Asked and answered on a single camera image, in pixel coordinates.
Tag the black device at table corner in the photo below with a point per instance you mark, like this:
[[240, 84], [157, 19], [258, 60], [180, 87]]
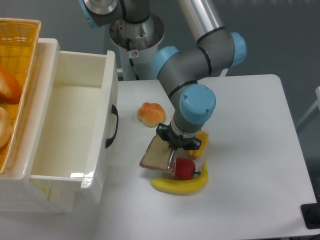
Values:
[[311, 215]]

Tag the yellow bell pepper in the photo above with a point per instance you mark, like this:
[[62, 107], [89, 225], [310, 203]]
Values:
[[204, 137]]

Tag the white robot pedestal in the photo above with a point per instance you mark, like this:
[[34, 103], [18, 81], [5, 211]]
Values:
[[137, 44]]

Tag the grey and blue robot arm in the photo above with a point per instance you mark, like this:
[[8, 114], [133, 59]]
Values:
[[179, 72]]

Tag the pale round bread in basket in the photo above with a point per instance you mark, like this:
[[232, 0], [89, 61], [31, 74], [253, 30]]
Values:
[[5, 127]]

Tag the white frame at right edge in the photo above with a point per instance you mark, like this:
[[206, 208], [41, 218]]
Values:
[[310, 114]]

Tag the orange glazed bread bun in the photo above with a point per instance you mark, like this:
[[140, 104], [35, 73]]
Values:
[[151, 114]]

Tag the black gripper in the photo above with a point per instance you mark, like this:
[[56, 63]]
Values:
[[166, 133]]

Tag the toast slice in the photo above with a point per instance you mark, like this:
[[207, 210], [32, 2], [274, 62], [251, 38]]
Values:
[[159, 156]]

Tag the white open drawer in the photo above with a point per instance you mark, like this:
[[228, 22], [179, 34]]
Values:
[[71, 147]]

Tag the white drawer cabinet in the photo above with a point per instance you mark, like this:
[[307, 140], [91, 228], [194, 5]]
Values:
[[20, 190]]

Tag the black drawer handle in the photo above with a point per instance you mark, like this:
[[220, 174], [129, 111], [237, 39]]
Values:
[[114, 126]]

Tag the yellow banana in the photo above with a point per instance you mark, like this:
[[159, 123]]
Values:
[[182, 187]]

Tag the orange bread in basket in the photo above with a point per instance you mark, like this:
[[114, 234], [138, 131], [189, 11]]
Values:
[[10, 89]]

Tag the orange wicker basket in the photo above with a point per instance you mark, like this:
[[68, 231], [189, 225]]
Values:
[[18, 41]]

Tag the red bell pepper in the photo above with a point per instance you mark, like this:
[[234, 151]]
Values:
[[185, 169]]

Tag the white bracket behind table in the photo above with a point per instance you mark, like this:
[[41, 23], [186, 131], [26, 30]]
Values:
[[224, 72]]

